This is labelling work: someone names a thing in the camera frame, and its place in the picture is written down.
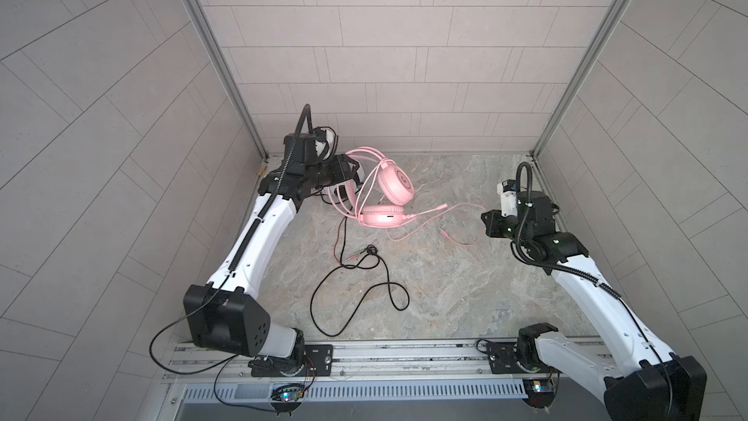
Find pink headphones with cable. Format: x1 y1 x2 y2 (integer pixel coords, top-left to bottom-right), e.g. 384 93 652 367
323 146 482 242

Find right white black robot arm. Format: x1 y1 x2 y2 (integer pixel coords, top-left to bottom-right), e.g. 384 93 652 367
481 180 707 420

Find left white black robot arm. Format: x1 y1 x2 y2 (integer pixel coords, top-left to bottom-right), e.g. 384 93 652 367
183 127 358 376

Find right circuit board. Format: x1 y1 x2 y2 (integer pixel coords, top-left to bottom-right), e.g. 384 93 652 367
522 378 556 409

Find left circuit board green led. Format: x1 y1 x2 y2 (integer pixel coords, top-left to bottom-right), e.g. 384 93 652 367
270 383 306 403

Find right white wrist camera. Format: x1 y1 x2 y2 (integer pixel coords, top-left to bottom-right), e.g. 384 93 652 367
497 179 517 216

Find white black headphones with cable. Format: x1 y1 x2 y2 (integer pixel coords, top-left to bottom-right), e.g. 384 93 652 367
308 216 413 340

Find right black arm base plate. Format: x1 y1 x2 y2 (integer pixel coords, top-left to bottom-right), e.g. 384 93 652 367
481 340 540 375

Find aluminium mounting rail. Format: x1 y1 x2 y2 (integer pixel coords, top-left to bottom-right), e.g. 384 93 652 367
160 335 653 385

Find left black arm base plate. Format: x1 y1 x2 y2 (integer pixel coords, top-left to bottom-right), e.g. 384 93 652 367
249 344 334 377

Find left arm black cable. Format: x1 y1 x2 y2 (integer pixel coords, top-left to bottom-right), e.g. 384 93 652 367
148 297 235 376

